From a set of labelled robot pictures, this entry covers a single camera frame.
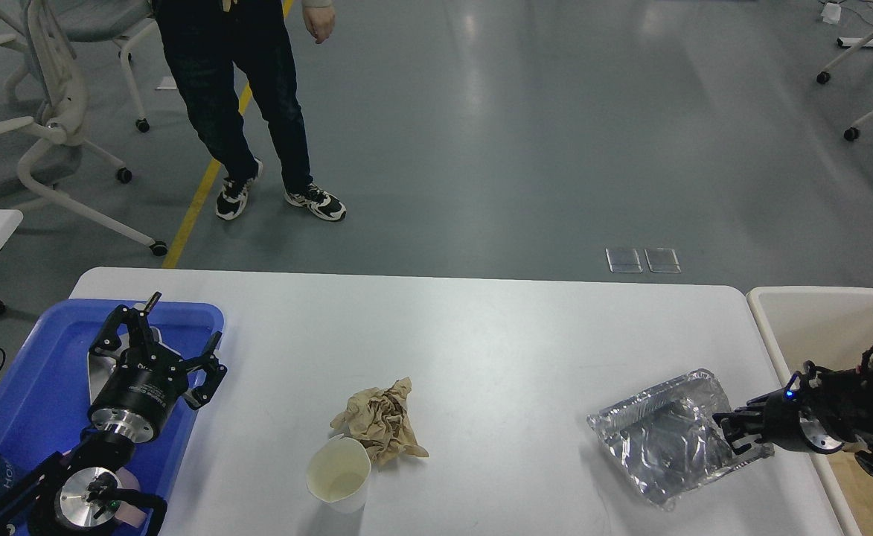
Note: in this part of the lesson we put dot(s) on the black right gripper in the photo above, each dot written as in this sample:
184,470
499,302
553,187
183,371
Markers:
783,422

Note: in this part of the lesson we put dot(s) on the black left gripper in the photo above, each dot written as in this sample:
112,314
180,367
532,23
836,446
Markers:
137,402

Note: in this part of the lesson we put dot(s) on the aluminium foil container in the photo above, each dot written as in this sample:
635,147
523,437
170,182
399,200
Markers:
666,442

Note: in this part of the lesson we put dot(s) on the stainless steel tray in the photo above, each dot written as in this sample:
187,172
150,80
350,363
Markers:
101,367

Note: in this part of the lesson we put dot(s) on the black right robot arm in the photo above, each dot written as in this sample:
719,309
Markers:
820,411

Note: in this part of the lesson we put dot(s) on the person's hand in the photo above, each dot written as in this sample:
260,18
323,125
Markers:
319,20

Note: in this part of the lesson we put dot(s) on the beige plastic bin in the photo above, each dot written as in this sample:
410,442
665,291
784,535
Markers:
832,327

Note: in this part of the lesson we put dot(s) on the blue plastic tray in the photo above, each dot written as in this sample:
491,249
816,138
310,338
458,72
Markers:
42,394

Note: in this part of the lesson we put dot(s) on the brown paper bag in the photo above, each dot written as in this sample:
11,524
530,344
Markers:
857,488

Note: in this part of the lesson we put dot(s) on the right floor socket plate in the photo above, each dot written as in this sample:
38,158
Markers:
662,260

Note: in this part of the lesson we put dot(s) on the floor socket plate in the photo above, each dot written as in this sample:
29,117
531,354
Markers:
662,260
624,260

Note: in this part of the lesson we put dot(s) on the cream paper cup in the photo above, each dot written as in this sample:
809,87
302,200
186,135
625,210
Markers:
338,474

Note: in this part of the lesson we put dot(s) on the left floor socket plate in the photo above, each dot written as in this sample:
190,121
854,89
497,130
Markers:
624,260

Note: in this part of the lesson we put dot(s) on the crumpled brown paper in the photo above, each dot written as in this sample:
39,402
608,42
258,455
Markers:
379,419

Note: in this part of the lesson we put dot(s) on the white paper on floor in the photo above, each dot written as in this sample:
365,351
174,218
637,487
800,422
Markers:
167,83

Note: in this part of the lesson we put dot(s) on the white office chair front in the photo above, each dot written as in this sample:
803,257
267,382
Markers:
42,141

